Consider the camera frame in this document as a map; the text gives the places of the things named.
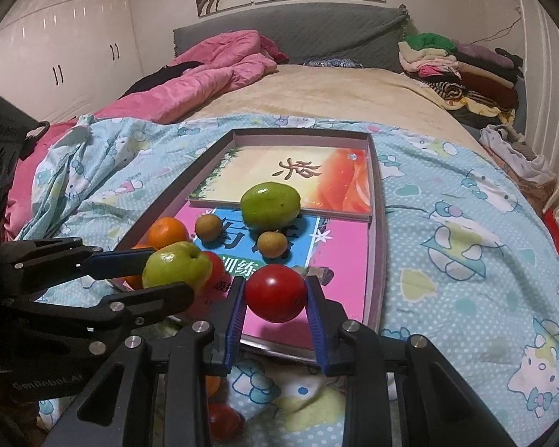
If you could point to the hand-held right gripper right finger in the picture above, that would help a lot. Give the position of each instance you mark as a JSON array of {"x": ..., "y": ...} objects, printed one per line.
[{"x": 314, "y": 326}]

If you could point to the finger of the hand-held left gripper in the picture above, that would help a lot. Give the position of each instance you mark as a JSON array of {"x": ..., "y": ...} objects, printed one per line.
[
  {"x": 116, "y": 263},
  {"x": 158, "y": 298}
]

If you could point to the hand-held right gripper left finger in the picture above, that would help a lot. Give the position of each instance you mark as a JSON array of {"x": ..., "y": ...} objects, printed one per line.
[{"x": 235, "y": 326}]

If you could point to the large orange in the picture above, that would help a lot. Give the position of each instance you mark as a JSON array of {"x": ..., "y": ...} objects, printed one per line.
[
  {"x": 167, "y": 233},
  {"x": 133, "y": 282}
]

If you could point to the green jujube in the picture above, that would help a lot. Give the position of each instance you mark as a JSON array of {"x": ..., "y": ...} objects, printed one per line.
[
  {"x": 177, "y": 265},
  {"x": 270, "y": 206}
]

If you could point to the red cherry tomato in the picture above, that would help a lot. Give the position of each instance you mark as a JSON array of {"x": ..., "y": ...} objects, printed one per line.
[
  {"x": 224, "y": 421},
  {"x": 275, "y": 293},
  {"x": 216, "y": 265}
]

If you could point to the brown longan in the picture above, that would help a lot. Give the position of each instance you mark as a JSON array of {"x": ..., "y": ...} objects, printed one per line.
[{"x": 208, "y": 228}]

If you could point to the brown kiwi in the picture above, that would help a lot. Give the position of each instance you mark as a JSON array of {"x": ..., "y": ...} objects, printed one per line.
[{"x": 272, "y": 244}]

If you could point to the shallow cardboard box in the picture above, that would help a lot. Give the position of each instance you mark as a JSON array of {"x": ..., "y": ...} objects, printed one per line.
[{"x": 303, "y": 138}]

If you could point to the small orange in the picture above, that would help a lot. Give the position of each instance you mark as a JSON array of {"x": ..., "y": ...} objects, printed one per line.
[{"x": 213, "y": 385}]

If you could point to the pink workbook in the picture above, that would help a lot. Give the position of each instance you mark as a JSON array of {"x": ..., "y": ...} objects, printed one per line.
[{"x": 344, "y": 260}]

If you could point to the light blue printed blanket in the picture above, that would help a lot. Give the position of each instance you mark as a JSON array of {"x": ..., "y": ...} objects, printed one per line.
[{"x": 447, "y": 265}]

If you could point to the orange and yellow notebook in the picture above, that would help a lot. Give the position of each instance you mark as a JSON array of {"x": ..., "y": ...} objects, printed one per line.
[{"x": 344, "y": 181}]

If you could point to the white wardrobe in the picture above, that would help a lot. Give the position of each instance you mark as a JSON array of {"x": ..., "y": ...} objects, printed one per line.
[{"x": 51, "y": 32}]

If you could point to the black garment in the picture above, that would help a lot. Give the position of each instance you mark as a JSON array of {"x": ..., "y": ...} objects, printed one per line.
[{"x": 158, "y": 77}]

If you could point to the pink quilt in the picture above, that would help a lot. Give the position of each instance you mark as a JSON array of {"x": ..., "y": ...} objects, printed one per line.
[{"x": 205, "y": 79}]

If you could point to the beige bed sheet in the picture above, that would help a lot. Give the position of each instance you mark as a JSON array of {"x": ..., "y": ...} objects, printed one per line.
[{"x": 344, "y": 93}]

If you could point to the dark blue patterned cloth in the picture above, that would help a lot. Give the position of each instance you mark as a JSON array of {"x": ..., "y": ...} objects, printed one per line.
[{"x": 333, "y": 62}]

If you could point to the dark red garment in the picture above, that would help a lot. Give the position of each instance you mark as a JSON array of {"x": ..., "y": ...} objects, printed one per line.
[{"x": 275, "y": 51}]

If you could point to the white crumpled cloth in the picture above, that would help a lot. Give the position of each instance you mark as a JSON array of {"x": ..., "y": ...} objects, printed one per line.
[{"x": 517, "y": 153}]

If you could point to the stack of folded clothes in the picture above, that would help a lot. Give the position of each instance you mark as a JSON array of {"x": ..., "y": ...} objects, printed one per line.
[{"x": 470, "y": 79}]

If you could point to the grey quilted headboard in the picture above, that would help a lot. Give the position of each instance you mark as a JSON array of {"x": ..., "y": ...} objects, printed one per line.
[{"x": 330, "y": 32}]

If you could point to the cream curtain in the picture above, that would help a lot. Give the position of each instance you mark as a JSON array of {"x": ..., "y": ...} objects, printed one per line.
[{"x": 554, "y": 102}]

